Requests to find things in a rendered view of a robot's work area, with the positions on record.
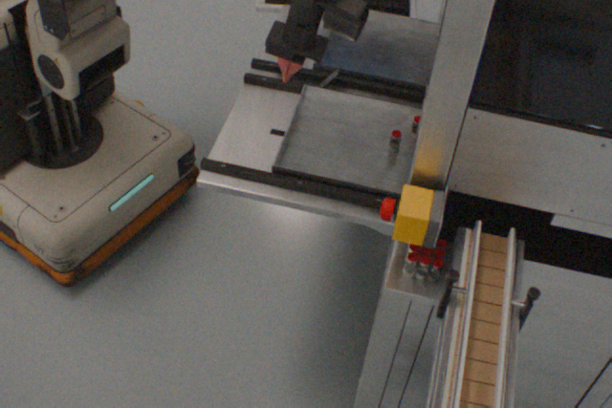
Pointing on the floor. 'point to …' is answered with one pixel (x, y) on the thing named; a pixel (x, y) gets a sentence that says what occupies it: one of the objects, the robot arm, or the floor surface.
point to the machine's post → (439, 130)
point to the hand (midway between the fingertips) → (286, 76)
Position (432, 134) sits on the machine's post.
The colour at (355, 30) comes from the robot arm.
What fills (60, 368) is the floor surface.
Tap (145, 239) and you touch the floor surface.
